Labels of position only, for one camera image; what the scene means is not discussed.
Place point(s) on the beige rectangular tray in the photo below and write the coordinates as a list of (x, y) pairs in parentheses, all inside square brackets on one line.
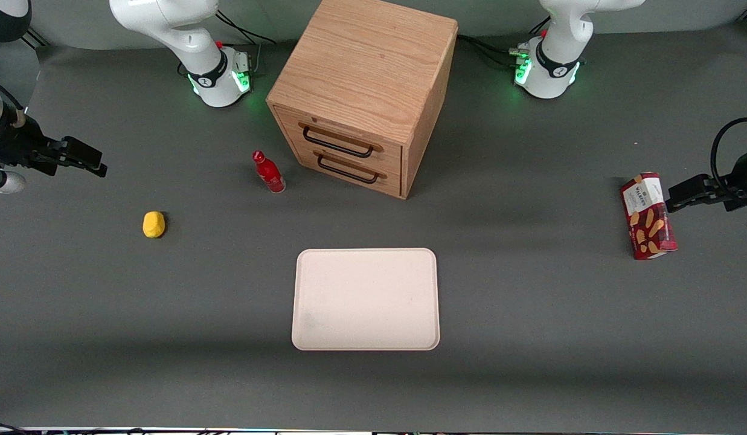
[(366, 299)]

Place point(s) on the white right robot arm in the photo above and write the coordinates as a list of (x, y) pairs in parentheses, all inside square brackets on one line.
[(168, 24)]

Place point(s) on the red coke bottle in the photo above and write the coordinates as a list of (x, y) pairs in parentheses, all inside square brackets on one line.
[(269, 173)]

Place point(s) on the red wafer biscuit box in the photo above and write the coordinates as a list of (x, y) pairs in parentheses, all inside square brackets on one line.
[(648, 217)]

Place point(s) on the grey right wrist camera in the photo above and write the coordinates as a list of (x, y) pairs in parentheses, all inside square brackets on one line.
[(5, 181)]

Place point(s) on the yellow lemon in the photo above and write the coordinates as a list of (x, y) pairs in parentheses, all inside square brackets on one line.
[(154, 225)]

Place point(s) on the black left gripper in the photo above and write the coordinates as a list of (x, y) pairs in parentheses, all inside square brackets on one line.
[(743, 177)]

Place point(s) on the wooden drawer cabinet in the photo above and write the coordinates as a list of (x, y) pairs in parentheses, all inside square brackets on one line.
[(361, 78)]

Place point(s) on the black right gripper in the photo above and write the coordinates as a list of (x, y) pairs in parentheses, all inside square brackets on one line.
[(12, 147)]

